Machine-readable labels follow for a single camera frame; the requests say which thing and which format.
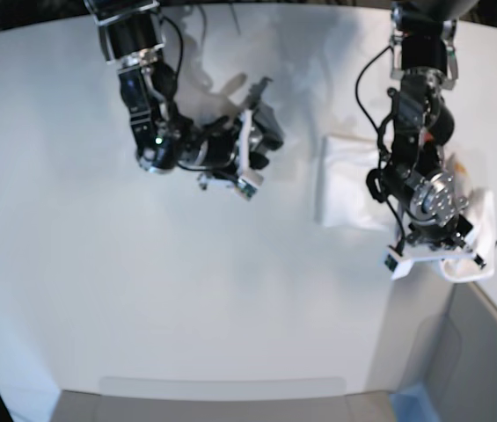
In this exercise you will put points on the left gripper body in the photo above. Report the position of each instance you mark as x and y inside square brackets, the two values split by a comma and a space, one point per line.
[433, 243]

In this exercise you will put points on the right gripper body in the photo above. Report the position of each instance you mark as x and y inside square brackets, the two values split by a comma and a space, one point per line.
[233, 147]

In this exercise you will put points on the white printed t-shirt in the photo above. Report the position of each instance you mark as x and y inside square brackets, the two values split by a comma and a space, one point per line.
[353, 193]

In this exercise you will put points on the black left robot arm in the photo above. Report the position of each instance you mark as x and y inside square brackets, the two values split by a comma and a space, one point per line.
[410, 140]

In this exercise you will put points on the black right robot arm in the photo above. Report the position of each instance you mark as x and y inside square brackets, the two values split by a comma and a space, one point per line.
[131, 34]

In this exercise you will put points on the grey partition panel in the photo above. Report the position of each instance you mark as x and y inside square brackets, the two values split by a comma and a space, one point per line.
[436, 353]

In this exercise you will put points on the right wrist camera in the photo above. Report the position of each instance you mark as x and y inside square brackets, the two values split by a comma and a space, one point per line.
[247, 185]

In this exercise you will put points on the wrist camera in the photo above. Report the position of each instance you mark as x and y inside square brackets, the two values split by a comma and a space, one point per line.
[398, 263]
[247, 185]

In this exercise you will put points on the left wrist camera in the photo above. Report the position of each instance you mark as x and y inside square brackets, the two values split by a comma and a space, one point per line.
[398, 263]

